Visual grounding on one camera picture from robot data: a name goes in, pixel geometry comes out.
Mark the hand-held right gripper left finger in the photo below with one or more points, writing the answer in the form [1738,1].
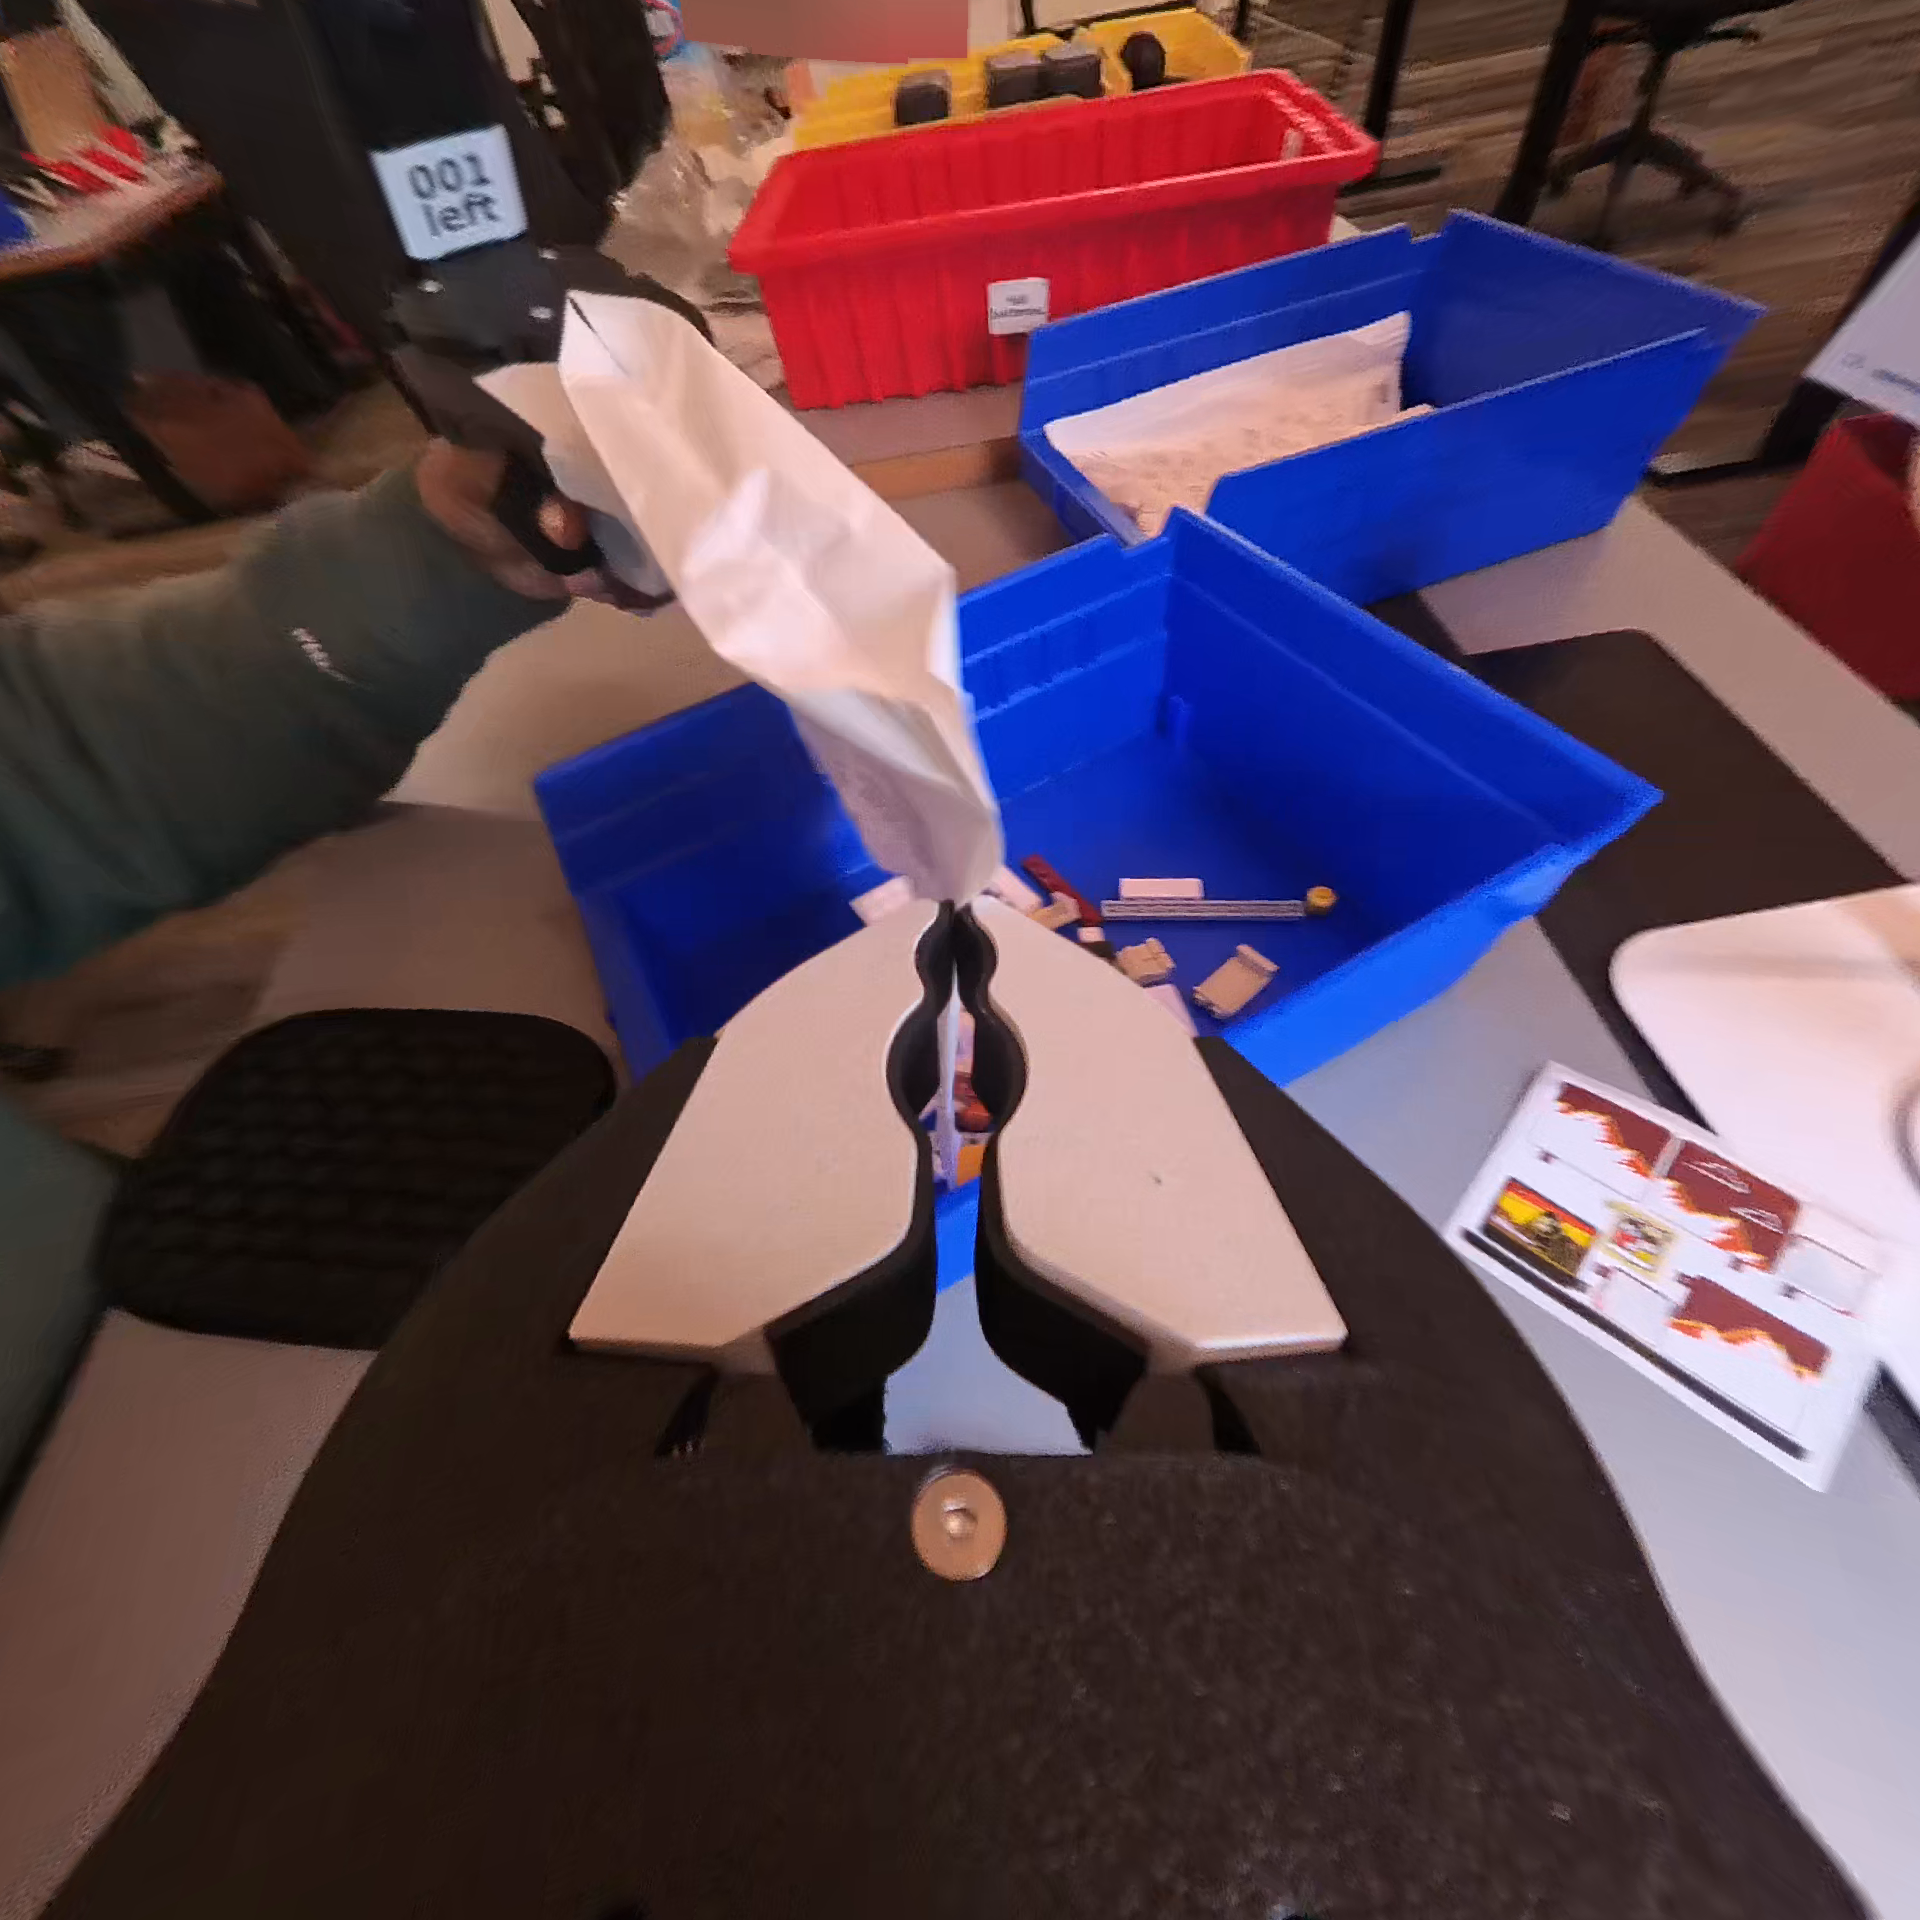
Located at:
[764,1169]

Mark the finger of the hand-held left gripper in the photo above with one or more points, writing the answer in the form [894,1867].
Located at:
[532,402]

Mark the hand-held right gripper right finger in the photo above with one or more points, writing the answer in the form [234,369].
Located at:
[1154,1188]

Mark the large white printed paper bag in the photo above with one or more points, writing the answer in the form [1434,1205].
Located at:
[783,568]

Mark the blue plastic bin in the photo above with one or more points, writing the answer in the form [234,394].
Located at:
[1349,720]
[1547,389]

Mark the person's left forearm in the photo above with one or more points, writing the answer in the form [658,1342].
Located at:
[228,720]

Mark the grey desk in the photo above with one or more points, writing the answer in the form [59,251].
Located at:
[1394,1153]

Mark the white desk stand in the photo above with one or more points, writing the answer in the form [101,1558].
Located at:
[1770,1021]

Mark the person's left hand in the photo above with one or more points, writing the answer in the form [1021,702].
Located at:
[465,511]

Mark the crumpled clear plastic bag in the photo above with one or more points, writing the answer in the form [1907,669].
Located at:
[689,194]

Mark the pile of loose toy bricks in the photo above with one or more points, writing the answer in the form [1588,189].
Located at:
[1185,932]

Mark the black chair armrest pad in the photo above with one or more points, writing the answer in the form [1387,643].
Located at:
[359,1169]

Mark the printed sticker sheet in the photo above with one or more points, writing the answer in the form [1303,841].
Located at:
[1668,1262]

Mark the red plastic bin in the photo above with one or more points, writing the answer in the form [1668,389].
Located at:
[1049,227]

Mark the unopened white printed bag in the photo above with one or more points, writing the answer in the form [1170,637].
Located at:
[1199,489]
[1276,389]

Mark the yellow plastic bin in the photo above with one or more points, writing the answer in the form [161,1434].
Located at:
[1209,44]

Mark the red container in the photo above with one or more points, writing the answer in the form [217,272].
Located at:
[1845,568]

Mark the white sign board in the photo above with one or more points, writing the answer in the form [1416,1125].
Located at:
[1876,339]

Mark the black office chair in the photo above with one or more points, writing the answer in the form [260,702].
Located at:
[1657,88]

